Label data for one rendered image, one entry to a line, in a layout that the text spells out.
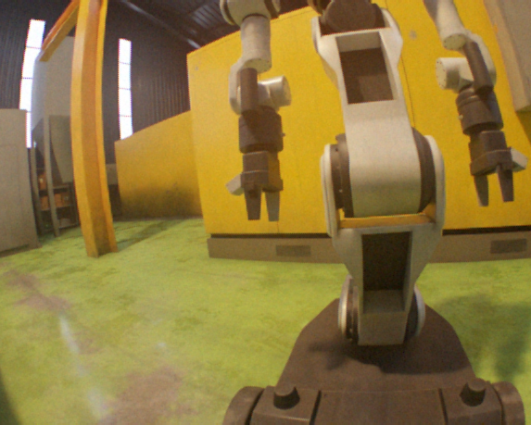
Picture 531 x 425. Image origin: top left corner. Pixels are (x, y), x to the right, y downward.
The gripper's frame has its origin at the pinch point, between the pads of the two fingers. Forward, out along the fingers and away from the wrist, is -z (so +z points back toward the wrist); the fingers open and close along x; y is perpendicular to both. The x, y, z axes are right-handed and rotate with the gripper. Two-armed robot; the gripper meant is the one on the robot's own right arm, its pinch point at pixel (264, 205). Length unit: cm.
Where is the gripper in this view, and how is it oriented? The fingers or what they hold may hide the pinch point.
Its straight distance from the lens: 52.8
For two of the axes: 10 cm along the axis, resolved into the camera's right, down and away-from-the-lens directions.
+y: 9.4, -0.7, -3.4
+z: -0.5, -10.0, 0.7
